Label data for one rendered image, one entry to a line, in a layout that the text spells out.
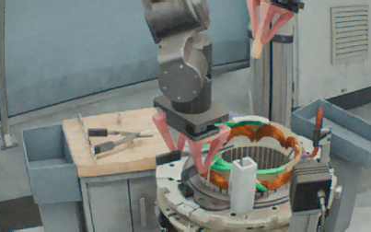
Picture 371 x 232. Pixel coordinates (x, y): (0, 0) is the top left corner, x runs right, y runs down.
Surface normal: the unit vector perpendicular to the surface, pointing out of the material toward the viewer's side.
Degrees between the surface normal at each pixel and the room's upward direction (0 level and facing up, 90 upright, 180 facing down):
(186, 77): 90
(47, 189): 90
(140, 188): 90
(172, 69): 90
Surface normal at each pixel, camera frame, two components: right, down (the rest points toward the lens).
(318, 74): 0.46, 0.41
